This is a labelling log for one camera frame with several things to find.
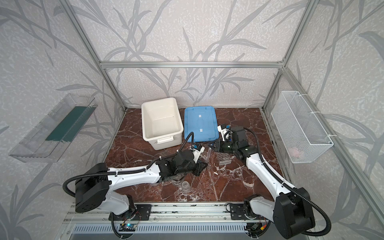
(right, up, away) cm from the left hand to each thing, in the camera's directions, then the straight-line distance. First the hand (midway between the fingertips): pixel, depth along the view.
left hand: (209, 162), depth 77 cm
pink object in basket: (+42, +6, -5) cm, 42 cm away
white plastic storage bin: (-34, +19, +35) cm, 53 cm away
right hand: (0, +11, +3) cm, 11 cm away
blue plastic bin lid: (-4, +21, +36) cm, 42 cm away
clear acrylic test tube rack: (+10, -2, +15) cm, 18 cm away
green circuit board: (-40, -30, -6) cm, 50 cm away
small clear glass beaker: (-12, -11, -3) cm, 17 cm away
